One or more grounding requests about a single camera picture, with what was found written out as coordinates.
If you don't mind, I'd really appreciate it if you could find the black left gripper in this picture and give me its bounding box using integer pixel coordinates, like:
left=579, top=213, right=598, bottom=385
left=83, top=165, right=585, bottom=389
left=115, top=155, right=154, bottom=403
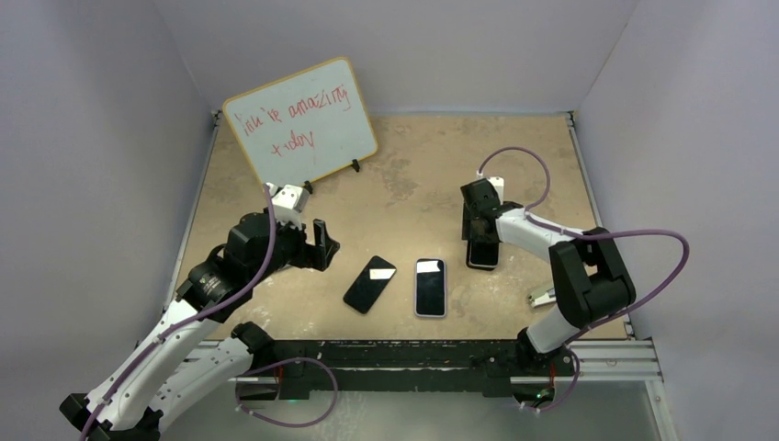
left=250, top=212, right=338, bottom=285

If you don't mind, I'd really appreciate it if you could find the lavender phone case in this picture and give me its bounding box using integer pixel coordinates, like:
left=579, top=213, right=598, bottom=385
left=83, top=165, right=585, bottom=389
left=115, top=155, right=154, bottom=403
left=414, top=257, right=448, bottom=320

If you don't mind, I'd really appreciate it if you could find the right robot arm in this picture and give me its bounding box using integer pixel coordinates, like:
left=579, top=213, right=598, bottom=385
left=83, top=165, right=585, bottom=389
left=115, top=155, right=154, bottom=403
left=460, top=178, right=637, bottom=374

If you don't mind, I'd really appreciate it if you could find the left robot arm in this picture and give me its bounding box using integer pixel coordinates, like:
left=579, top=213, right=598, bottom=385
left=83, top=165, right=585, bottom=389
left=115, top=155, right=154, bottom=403
left=59, top=209, right=340, bottom=440

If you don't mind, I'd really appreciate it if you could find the black phone case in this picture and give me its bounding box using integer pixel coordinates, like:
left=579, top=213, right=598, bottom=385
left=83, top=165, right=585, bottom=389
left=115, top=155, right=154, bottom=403
left=465, top=240, right=501, bottom=272

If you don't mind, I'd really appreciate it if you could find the black phone with white sticker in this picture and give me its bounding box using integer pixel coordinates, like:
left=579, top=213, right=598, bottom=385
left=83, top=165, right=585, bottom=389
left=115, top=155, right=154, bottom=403
left=343, top=255, right=397, bottom=314

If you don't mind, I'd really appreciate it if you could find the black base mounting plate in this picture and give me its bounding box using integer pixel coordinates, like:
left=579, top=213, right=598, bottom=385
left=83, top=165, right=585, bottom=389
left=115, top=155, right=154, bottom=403
left=246, top=339, right=575, bottom=401

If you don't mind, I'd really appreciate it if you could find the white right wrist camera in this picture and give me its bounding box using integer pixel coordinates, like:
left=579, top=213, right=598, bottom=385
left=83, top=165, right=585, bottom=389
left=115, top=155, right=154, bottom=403
left=482, top=175, right=505, bottom=203

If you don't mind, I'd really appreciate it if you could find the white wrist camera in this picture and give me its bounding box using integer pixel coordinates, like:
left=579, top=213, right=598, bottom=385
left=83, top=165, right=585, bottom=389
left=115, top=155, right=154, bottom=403
left=482, top=175, right=505, bottom=203
left=265, top=183, right=310, bottom=224

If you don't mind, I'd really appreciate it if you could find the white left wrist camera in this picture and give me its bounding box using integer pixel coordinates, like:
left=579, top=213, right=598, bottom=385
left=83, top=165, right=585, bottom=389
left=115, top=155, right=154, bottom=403
left=265, top=183, right=310, bottom=224

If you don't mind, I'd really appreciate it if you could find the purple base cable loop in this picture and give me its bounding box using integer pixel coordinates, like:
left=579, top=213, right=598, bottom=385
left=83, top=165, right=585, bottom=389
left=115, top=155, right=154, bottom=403
left=234, top=356, right=340, bottom=428

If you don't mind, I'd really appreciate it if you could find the white board with yellow frame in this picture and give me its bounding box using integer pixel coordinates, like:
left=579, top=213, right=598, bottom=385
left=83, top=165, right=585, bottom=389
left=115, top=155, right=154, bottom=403
left=221, top=57, right=378, bottom=187

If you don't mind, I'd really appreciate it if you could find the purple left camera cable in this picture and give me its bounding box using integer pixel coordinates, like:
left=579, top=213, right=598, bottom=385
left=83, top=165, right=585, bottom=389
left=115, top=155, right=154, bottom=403
left=79, top=182, right=280, bottom=441

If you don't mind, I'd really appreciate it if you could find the aluminium frame rail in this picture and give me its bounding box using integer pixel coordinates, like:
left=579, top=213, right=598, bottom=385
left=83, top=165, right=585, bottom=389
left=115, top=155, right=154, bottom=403
left=570, top=340, right=662, bottom=382

